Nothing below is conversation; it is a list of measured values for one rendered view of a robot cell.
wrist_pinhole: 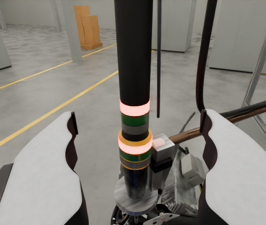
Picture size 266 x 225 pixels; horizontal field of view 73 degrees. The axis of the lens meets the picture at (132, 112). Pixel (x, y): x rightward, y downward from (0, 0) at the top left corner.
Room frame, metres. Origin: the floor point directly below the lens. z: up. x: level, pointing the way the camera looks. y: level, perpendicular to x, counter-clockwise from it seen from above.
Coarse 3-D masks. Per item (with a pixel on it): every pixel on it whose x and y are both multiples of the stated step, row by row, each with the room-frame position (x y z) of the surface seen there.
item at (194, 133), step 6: (258, 108) 0.28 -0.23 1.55; (264, 108) 0.28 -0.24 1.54; (240, 114) 0.26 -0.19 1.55; (246, 114) 0.27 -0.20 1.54; (252, 114) 0.27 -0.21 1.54; (258, 114) 0.28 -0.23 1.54; (228, 120) 0.25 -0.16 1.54; (234, 120) 0.25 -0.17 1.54; (240, 120) 0.26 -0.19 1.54; (186, 132) 0.22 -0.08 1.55; (192, 132) 0.22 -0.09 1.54; (198, 132) 0.22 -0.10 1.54; (174, 138) 0.20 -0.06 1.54; (180, 138) 0.20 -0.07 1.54; (186, 138) 0.21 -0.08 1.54; (192, 138) 0.21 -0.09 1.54
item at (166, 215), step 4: (168, 216) 0.26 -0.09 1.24; (172, 216) 0.25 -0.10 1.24; (176, 216) 0.25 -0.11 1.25; (148, 220) 0.24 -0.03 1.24; (152, 220) 0.24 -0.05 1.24; (156, 220) 0.24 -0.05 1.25; (160, 220) 0.24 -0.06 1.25; (164, 220) 0.24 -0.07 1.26; (168, 220) 0.23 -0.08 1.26; (144, 224) 0.23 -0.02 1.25; (148, 224) 0.22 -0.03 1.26; (152, 224) 0.22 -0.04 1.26; (156, 224) 0.22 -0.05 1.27; (160, 224) 0.22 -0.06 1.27
